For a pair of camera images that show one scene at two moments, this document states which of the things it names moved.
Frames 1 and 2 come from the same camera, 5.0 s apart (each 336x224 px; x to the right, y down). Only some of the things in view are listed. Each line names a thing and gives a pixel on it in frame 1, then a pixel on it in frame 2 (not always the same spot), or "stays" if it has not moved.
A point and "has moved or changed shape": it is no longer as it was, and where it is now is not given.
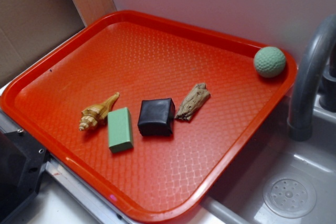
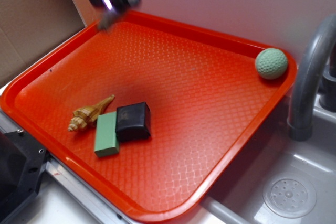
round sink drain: x=290 y=195 stays
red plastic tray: x=144 y=57 stays
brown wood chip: x=193 y=102 -> x=106 y=20
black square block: x=156 y=117 -> x=133 y=121
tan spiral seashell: x=92 y=116 has moved or changed shape
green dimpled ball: x=269 y=62 stays
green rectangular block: x=119 y=130 -> x=106 y=141
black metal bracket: x=22 y=160 stays
